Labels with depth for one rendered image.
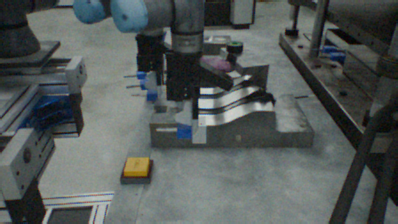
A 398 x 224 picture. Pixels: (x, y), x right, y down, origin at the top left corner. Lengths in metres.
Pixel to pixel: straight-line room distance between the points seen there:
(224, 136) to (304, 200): 0.29
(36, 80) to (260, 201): 0.81
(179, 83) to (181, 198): 0.29
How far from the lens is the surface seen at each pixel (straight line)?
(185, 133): 0.82
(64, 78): 1.15
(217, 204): 0.81
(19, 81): 1.20
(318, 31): 1.84
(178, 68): 0.74
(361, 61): 1.60
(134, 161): 0.90
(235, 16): 5.36
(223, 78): 0.74
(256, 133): 0.98
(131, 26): 0.64
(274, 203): 0.84
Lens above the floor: 1.38
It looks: 29 degrees down
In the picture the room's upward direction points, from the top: straight up
